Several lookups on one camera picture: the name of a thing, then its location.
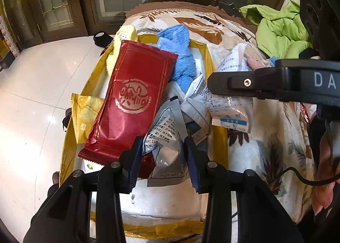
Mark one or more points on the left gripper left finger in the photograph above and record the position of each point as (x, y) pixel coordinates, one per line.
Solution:
(131, 162)

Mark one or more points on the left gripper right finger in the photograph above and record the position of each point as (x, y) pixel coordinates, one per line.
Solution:
(197, 161)

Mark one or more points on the silver white foil pouch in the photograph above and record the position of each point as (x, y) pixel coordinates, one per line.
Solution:
(165, 140)

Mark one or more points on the red foil snack packet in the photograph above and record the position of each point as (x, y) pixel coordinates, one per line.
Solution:
(135, 89)

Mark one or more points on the blue knitted towel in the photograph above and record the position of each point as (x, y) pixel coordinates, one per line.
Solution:
(176, 39)

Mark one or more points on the lime green jacket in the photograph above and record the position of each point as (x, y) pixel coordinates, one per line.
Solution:
(280, 33)

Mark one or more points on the white blue medical packet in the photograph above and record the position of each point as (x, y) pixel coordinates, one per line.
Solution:
(231, 112)

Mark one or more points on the yellow foil packet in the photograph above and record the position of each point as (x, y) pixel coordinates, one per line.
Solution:
(84, 110)

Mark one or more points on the floral plush blanket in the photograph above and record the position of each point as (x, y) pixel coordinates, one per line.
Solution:
(283, 134)

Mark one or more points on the gold rimmed white box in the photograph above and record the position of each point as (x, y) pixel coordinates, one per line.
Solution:
(152, 212)

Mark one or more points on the black roll on floor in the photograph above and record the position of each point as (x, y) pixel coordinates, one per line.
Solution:
(102, 39)

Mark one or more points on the yellow sponge cloth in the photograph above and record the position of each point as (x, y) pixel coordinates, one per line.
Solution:
(125, 33)

